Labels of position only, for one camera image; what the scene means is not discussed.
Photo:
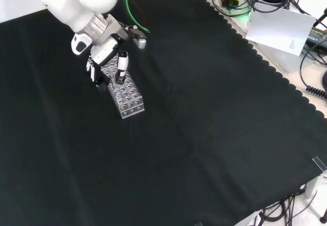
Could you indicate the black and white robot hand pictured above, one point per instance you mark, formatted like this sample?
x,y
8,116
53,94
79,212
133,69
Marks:
x,y
104,52

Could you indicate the clear acrylic test tube rack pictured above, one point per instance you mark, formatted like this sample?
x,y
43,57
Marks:
x,y
130,101

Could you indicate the black bench cloth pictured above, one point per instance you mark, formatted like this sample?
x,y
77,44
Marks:
x,y
178,134

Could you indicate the white paper board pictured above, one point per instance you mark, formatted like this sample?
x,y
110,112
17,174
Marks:
x,y
278,29

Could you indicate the black power adapter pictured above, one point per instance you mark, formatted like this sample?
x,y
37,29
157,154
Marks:
x,y
318,36

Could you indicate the small clear acrylic clip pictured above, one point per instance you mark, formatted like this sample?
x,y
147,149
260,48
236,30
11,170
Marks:
x,y
320,163

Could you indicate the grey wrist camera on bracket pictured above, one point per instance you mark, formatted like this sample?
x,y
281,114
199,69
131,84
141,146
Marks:
x,y
139,38

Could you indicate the white bench bracket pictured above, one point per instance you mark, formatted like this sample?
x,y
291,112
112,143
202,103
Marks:
x,y
310,186

